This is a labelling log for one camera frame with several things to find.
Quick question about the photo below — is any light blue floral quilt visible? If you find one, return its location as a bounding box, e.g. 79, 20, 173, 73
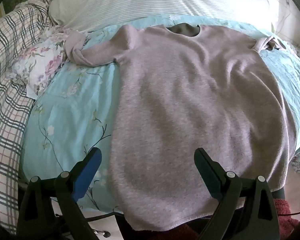
20, 14, 300, 210

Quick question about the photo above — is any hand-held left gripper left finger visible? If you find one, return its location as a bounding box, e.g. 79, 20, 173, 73
17, 147, 102, 240

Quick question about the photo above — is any plaid blanket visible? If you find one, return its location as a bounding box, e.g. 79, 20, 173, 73
0, 0, 55, 233

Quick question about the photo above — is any black cable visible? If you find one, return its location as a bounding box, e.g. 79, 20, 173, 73
56, 211, 125, 224

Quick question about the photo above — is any white striped pillow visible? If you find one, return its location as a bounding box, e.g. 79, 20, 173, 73
49, 0, 273, 32

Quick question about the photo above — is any red fuzzy clothing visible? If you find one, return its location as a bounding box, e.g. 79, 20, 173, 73
175, 197, 300, 240

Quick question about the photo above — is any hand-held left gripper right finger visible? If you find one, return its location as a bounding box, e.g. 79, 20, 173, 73
194, 148, 280, 240

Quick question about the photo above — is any mauve fuzzy sweater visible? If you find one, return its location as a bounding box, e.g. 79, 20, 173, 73
65, 24, 298, 232

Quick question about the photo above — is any white floral cloth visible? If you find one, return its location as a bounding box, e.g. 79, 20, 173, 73
6, 26, 90, 99

